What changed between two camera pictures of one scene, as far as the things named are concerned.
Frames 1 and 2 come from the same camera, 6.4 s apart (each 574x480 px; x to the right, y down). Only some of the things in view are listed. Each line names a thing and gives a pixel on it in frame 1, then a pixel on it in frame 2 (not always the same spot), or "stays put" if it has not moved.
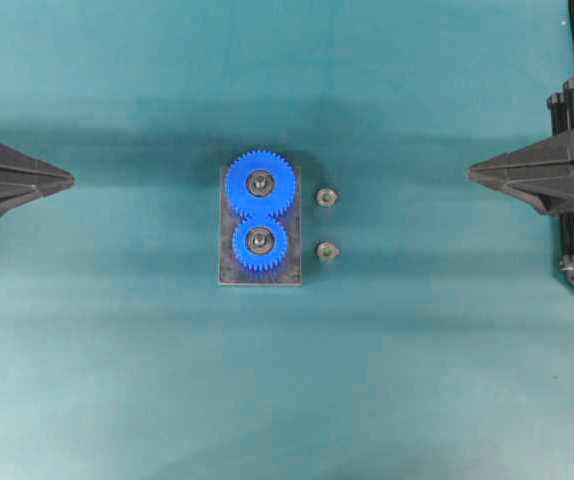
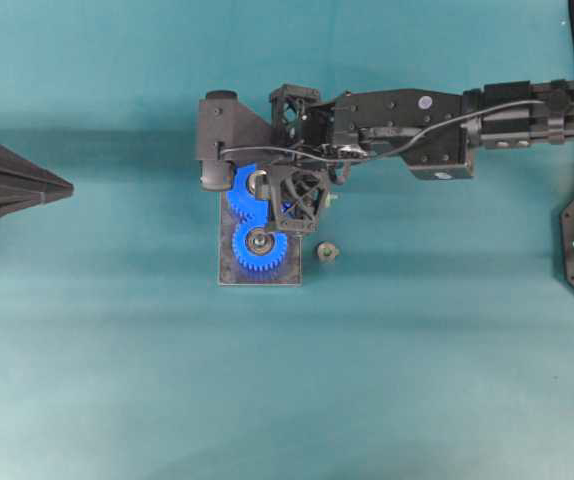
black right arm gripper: (566, 173) -> (304, 126)
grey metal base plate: (289, 273) stays put
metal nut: (327, 251) stays put
